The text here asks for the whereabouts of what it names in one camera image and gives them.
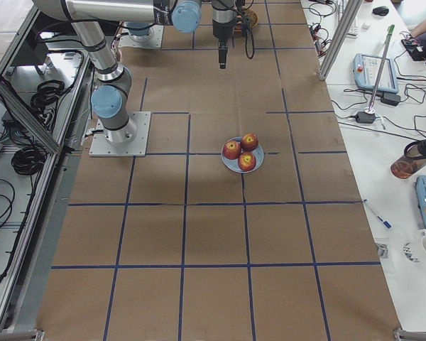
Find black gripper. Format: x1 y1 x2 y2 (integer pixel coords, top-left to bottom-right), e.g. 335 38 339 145
212 9 236 68

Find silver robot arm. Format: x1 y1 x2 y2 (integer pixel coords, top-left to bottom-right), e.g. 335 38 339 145
34 1 202 144
122 21 155 38

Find wicker basket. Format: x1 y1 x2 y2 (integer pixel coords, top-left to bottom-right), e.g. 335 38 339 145
234 9 258 33

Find red apple on plate back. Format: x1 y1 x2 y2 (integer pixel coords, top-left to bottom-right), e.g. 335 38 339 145
240 133 259 152

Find red apple on plate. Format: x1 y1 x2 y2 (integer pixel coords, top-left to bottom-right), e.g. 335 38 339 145
240 133 259 152
222 139 241 160
237 152 256 172

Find red apple on plate left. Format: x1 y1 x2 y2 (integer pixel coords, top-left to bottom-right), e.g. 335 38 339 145
222 139 241 160

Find red apple on plate front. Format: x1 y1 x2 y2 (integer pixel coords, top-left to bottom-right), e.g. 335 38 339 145
237 152 256 172

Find light blue plate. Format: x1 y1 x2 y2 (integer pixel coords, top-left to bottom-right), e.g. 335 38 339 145
221 136 264 173

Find black power adapter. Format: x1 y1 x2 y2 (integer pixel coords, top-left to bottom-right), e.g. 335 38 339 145
354 111 376 124

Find black computer mouse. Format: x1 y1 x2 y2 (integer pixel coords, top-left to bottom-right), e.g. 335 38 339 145
372 6 389 16

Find metal rod green tip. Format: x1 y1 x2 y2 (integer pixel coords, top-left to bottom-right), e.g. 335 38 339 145
364 24 395 115

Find brown water bottle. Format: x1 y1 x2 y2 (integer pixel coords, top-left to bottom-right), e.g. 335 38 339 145
390 139 426 179

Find blue white pen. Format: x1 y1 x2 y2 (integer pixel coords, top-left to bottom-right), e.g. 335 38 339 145
363 199 392 229

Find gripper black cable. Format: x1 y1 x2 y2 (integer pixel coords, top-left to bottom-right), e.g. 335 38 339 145
234 0 256 60

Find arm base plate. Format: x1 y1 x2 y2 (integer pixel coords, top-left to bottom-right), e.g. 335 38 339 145
89 112 151 157
118 26 164 49

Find aluminium frame post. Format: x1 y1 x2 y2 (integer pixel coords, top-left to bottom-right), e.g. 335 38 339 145
317 0 361 81

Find coiled black cables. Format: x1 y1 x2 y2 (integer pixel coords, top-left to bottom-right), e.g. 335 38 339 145
30 80 67 124

